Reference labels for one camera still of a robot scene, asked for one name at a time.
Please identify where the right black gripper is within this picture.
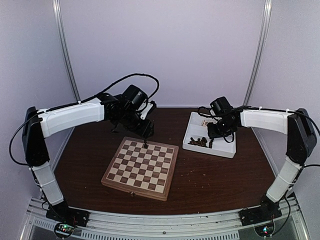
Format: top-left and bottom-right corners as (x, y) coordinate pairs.
(207, 118), (235, 139)

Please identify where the circuit board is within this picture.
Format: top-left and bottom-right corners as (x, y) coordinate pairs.
(53, 222), (75, 238)
(254, 223), (275, 238)

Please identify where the aluminium front rail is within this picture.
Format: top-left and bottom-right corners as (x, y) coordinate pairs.
(24, 197), (305, 240)

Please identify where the left circuit board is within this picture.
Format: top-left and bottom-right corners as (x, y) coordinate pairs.
(53, 222), (75, 238)

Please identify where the dark chess pieces pile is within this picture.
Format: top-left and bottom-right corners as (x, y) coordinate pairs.
(188, 137), (208, 148)

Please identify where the left aluminium corner post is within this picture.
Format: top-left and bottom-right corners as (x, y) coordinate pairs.
(52, 0), (81, 102)

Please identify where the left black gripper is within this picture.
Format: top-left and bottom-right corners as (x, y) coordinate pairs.
(114, 108), (154, 139)

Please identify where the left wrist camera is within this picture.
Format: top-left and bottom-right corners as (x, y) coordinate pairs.
(122, 84), (148, 110)

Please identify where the dark chess piece tray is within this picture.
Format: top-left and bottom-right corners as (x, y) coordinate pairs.
(208, 139), (214, 149)

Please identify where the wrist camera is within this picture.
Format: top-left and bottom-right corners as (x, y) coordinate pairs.
(122, 84), (148, 110)
(210, 96), (234, 116)

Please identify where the right circuit board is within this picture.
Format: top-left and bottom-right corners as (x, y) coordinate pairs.
(254, 223), (275, 238)

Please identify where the aluminium corner post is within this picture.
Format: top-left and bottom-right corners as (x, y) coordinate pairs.
(52, 0), (81, 102)
(243, 0), (273, 105)

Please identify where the right aluminium corner post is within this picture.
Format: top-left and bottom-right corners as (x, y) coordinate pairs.
(243, 0), (273, 105)

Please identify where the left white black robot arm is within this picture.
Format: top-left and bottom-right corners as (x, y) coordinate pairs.
(22, 84), (157, 222)

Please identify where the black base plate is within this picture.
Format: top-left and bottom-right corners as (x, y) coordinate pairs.
(45, 206), (90, 227)
(238, 206), (282, 227)

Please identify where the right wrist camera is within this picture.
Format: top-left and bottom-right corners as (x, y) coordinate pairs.
(210, 96), (234, 116)

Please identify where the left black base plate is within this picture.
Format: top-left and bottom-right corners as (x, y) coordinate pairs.
(45, 206), (90, 227)

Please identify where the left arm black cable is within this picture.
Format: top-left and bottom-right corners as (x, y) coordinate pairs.
(77, 73), (160, 106)

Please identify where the white plastic tray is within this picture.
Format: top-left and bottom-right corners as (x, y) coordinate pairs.
(182, 111), (236, 159)

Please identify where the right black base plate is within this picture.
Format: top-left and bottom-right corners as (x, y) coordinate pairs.
(238, 206), (282, 227)

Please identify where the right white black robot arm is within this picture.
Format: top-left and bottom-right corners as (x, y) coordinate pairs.
(207, 96), (320, 221)

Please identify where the wooden chessboard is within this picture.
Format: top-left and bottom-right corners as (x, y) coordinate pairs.
(101, 137), (179, 202)

